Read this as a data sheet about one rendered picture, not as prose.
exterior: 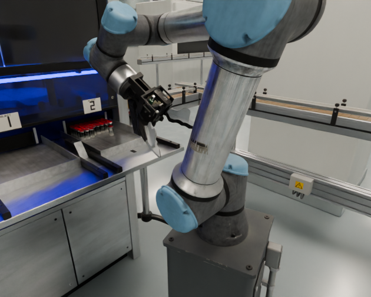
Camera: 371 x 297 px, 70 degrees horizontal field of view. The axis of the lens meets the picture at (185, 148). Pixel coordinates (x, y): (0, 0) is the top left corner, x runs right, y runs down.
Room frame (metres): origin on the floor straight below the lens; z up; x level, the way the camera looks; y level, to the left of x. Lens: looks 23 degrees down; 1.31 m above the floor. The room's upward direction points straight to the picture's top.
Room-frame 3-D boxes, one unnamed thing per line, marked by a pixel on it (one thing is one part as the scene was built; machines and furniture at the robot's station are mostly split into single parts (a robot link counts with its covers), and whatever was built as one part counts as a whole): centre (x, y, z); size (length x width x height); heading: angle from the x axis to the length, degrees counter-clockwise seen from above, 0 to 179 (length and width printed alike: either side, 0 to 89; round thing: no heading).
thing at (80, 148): (0.89, 0.36, 0.91); 0.14 x 0.03 x 0.06; 48
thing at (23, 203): (0.95, 0.42, 0.87); 0.70 x 0.48 x 0.02; 137
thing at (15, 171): (0.87, 0.58, 0.90); 0.34 x 0.26 x 0.04; 47
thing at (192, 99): (1.69, 0.18, 0.92); 0.69 x 0.16 x 0.16; 137
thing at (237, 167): (0.63, -0.10, 0.96); 0.13 x 0.12 x 0.14; 136
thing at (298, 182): (1.38, -0.68, 0.50); 0.12 x 0.05 x 0.09; 47
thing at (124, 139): (1.12, 0.35, 0.90); 0.34 x 0.26 x 0.04; 47
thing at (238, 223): (0.63, -0.11, 0.84); 0.15 x 0.15 x 0.10
